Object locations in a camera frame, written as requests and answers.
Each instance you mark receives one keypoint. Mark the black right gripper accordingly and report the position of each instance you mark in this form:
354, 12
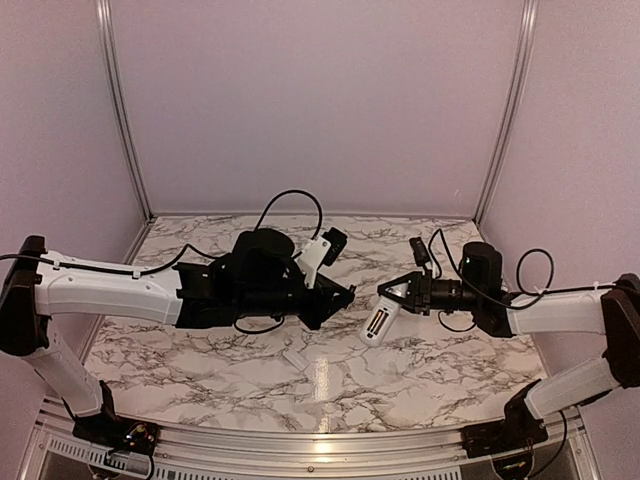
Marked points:
411, 280

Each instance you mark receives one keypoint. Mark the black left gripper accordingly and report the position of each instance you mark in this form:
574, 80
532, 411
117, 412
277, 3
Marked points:
326, 286

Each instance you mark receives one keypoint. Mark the white remote control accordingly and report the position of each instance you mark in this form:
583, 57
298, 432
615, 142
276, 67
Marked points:
392, 308

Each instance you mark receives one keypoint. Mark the white battery compartment cover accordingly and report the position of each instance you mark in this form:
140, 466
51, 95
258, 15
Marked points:
295, 359

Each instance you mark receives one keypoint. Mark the gold AAA battery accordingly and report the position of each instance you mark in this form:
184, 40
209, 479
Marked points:
377, 321

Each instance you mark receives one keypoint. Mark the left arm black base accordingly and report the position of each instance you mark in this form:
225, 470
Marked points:
119, 433

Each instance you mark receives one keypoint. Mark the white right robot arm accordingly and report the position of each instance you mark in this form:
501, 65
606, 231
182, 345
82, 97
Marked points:
606, 316

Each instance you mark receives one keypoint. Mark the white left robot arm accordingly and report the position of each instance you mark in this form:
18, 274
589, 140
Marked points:
43, 283

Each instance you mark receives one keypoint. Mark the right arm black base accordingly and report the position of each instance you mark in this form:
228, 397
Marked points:
496, 437

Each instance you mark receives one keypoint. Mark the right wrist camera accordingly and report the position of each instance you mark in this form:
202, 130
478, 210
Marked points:
421, 255

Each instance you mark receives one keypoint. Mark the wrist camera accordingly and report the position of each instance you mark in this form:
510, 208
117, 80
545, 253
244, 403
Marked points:
421, 255
320, 251

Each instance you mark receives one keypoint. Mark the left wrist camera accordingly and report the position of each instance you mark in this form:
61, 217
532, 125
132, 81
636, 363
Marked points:
320, 251

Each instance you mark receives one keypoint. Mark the front aluminium frame rail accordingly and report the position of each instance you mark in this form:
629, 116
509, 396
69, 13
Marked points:
190, 452

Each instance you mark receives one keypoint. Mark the right rear aluminium frame post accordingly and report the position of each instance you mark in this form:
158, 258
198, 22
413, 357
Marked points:
515, 92

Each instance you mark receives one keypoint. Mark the aluminium frame post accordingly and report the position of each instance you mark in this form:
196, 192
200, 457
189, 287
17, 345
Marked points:
114, 80
515, 92

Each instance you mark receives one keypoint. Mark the left rear aluminium frame post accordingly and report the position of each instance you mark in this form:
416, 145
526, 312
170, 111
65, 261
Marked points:
114, 80

